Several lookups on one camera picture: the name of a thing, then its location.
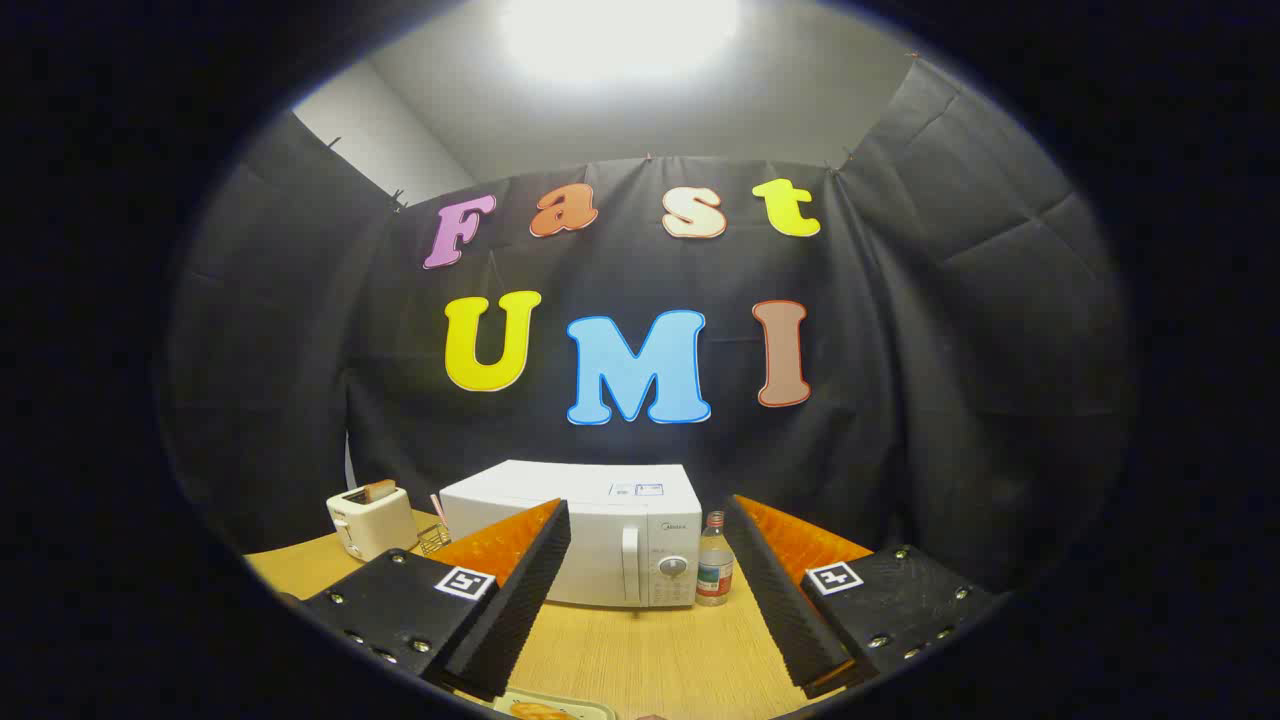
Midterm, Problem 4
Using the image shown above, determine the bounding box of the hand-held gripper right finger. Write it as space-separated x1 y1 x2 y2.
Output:
725 494 1001 699

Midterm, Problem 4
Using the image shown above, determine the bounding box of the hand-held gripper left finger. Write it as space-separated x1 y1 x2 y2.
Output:
300 498 572 702

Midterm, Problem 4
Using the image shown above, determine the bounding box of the white microwave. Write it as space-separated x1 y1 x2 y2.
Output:
439 460 703 609

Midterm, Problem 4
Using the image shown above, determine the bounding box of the clear plastic bottle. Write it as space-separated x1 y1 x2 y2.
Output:
696 511 734 607

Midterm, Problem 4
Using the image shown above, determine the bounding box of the pale serving tray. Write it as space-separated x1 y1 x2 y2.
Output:
493 689 617 720

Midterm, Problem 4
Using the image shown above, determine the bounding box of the white toaster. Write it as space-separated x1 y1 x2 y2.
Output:
326 486 419 562

